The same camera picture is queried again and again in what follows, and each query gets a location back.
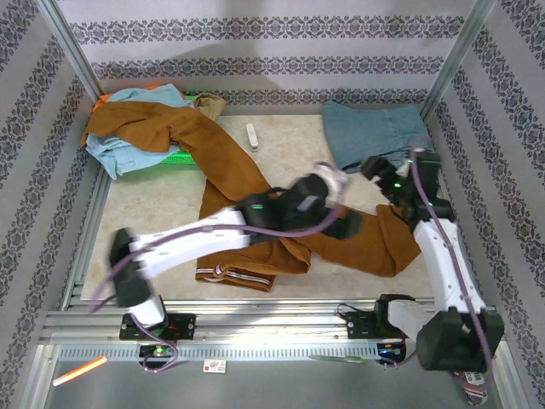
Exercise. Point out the green plastic basket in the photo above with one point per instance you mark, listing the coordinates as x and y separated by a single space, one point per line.
181 159

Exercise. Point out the orange garment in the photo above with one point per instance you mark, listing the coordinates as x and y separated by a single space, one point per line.
100 105

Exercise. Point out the flag print tube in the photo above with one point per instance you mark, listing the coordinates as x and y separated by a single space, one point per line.
472 387

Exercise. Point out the beige trousers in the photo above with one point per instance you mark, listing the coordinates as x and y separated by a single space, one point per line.
210 106

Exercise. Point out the small circuit board with LED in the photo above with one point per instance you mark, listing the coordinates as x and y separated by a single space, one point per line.
158 351
389 348

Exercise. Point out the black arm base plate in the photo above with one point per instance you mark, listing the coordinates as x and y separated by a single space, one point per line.
359 326
183 326

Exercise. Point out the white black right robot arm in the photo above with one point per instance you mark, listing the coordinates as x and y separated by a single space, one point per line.
443 264

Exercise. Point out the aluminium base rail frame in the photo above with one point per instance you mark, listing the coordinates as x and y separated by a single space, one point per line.
272 324

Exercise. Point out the small white remote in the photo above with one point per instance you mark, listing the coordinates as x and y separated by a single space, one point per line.
252 135

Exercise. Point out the aluminium upright post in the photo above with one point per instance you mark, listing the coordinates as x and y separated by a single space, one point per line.
460 55
68 47

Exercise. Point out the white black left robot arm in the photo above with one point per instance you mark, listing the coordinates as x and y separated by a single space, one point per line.
191 243

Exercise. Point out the folded blue denim trousers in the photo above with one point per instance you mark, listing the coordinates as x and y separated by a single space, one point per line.
370 128

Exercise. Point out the brown trousers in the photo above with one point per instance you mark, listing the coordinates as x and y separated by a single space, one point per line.
221 162

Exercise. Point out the orange pen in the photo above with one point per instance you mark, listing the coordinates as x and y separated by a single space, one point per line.
81 370

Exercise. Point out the small white card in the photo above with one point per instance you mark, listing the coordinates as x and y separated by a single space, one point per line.
215 366

